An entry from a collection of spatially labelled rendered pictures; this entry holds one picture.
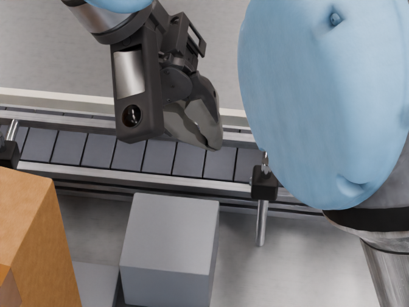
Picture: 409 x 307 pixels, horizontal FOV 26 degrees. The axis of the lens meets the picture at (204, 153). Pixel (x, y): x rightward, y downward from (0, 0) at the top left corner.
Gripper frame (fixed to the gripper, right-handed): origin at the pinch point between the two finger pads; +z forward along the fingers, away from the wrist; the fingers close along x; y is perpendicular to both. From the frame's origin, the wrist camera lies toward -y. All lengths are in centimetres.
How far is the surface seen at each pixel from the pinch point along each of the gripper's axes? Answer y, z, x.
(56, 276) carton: -21.5, -9.4, 9.5
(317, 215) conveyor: 0.5, 16.8, -5.6
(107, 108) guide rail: 9.0, -3.2, 14.5
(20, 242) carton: -25.7, -19.5, 4.4
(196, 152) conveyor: 5.4, 5.3, 5.8
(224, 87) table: 21.5, 9.7, 6.1
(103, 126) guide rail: 1.2, -6.9, 10.8
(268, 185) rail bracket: -5.7, 2.9, -6.3
